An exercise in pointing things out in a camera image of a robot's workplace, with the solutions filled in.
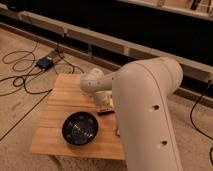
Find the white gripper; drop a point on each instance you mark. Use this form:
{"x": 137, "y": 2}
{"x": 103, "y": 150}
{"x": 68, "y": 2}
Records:
{"x": 102, "y": 99}

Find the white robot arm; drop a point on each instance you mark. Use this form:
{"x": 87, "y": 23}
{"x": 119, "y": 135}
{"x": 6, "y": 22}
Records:
{"x": 139, "y": 92}

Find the black round bowl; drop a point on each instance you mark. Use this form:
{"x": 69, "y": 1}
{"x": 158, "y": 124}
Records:
{"x": 80, "y": 128}

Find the wooden table board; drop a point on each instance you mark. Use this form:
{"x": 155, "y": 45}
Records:
{"x": 65, "y": 99}

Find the blue power box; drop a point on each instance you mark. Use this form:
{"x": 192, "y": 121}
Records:
{"x": 45, "y": 63}

